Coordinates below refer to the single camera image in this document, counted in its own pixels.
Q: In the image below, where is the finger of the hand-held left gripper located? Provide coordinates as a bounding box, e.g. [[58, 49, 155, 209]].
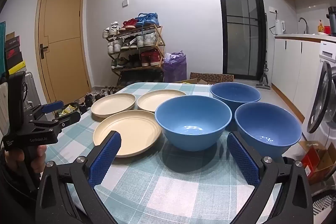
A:
[[29, 112, 81, 135], [26, 101, 64, 122]]

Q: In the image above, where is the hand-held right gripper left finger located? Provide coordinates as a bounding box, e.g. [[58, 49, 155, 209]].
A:
[[35, 130, 124, 224]]

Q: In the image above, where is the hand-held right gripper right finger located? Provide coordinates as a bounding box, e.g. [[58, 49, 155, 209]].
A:
[[226, 131, 314, 224]]

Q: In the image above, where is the cream plate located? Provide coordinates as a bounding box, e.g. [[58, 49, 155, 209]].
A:
[[93, 110, 163, 158], [91, 93, 136, 118], [137, 90, 187, 113]]

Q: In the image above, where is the dark blue bowl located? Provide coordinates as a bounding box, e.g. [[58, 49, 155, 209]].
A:
[[234, 102, 302, 159], [210, 82, 261, 113]]

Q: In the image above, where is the light blue bowl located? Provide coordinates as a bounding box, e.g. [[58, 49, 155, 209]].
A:
[[155, 96, 233, 152]]

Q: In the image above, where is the person's left hand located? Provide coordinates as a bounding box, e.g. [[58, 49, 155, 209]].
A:
[[5, 145, 47, 175]]

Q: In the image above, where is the basket of snack packets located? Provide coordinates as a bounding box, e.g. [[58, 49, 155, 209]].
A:
[[54, 102, 79, 118]]

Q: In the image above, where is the silver suitcase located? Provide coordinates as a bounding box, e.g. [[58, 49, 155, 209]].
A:
[[20, 71, 40, 109]]

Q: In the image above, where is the cream ribbed suitcase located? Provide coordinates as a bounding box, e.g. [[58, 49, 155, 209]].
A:
[[0, 82, 11, 132]]

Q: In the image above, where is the pile of dark shoes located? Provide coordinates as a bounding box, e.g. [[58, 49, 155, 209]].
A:
[[79, 86, 118, 114]]

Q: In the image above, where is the wooden door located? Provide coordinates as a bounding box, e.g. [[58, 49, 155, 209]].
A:
[[35, 0, 92, 104]]

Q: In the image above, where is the stack of shoe boxes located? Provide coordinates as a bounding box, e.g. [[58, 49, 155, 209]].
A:
[[5, 32, 24, 75]]

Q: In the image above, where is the green suitcase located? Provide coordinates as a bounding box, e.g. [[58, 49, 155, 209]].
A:
[[0, 21, 6, 75]]

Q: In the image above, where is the red cardboard box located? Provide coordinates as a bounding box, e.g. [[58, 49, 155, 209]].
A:
[[299, 140, 336, 185]]

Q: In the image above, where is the teal checkered tablecloth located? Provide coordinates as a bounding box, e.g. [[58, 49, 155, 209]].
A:
[[45, 82, 307, 224]]

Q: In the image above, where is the upright floor mop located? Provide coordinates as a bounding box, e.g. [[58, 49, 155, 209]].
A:
[[256, 13, 271, 89]]

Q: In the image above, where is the patterned cardboard box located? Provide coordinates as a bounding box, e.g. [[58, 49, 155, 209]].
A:
[[175, 72, 234, 85]]

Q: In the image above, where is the striped floor mat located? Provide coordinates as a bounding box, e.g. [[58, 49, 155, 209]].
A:
[[312, 193, 336, 224]]

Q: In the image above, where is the white lower kitchen cabinet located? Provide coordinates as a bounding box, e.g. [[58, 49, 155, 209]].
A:
[[272, 35, 322, 125]]

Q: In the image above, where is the purple plastic bag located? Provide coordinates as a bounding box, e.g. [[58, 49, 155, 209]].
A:
[[163, 51, 187, 83]]

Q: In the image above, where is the shoe rack with shoes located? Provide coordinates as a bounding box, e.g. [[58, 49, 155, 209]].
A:
[[102, 13, 165, 69]]

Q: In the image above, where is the black framed glass door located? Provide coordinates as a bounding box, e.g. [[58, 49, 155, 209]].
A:
[[215, 0, 267, 81]]

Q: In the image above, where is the white washing machine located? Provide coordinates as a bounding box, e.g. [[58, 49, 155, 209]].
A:
[[306, 40, 336, 151]]

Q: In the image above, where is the white electric kettle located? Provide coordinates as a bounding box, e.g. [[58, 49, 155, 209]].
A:
[[274, 20, 286, 35]]

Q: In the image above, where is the metal faucet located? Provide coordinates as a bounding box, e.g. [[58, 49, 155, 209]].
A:
[[298, 17, 309, 34]]

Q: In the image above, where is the black countertop appliance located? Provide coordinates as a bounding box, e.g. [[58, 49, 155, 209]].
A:
[[326, 6, 336, 37]]

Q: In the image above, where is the black door handle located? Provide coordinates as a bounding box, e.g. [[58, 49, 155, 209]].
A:
[[39, 43, 49, 59]]

